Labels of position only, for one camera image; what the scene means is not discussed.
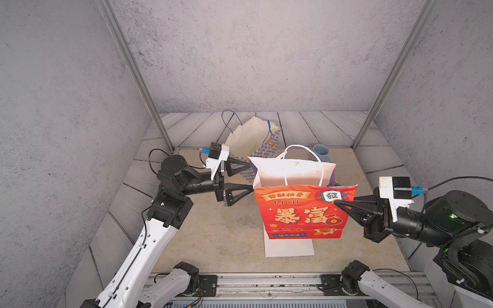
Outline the red and white paper bag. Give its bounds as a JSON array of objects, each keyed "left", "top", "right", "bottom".
[{"left": 249, "top": 150, "right": 357, "bottom": 240}]

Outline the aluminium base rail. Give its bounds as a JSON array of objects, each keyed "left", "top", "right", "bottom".
[{"left": 146, "top": 271, "right": 444, "bottom": 308}]

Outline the light blue mug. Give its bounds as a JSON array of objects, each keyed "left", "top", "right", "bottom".
[{"left": 313, "top": 144, "right": 333, "bottom": 162}]

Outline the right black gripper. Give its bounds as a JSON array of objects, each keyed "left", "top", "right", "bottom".
[{"left": 334, "top": 188, "right": 450, "bottom": 250}]

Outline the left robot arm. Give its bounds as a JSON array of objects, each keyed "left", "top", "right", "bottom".
[{"left": 82, "top": 155, "right": 254, "bottom": 307}]

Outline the blue checkered paper bag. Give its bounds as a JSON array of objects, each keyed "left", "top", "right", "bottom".
[{"left": 218, "top": 113, "right": 281, "bottom": 162}]

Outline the right metal frame post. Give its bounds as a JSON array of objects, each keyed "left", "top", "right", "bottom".
[{"left": 351, "top": 0, "right": 438, "bottom": 151}]

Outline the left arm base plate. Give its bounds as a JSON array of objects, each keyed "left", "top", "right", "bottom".
[{"left": 193, "top": 274, "right": 218, "bottom": 298}]

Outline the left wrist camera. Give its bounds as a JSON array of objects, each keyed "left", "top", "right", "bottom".
[{"left": 202, "top": 142, "right": 230, "bottom": 180}]

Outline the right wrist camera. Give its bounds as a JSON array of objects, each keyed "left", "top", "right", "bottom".
[{"left": 378, "top": 177, "right": 426, "bottom": 223}]

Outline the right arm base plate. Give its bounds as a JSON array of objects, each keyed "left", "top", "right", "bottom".
[{"left": 317, "top": 274, "right": 344, "bottom": 296}]

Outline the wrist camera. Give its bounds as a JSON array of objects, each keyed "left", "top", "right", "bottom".
[
  {"left": 202, "top": 142, "right": 230, "bottom": 180},
  {"left": 378, "top": 177, "right": 426, "bottom": 223}
]

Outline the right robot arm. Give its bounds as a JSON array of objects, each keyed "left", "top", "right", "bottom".
[{"left": 334, "top": 191, "right": 492, "bottom": 307}]

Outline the white happy every day bag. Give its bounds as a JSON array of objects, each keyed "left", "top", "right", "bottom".
[{"left": 263, "top": 230, "right": 315, "bottom": 258}]

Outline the left metal frame post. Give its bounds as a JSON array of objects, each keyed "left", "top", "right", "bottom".
[{"left": 96, "top": 0, "right": 175, "bottom": 151}]

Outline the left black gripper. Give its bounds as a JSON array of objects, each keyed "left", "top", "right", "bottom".
[{"left": 178, "top": 158, "right": 251, "bottom": 210}]

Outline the metal frame post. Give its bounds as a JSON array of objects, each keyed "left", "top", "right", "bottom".
[
  {"left": 96, "top": 0, "right": 175, "bottom": 151},
  {"left": 351, "top": 0, "right": 438, "bottom": 151}
]

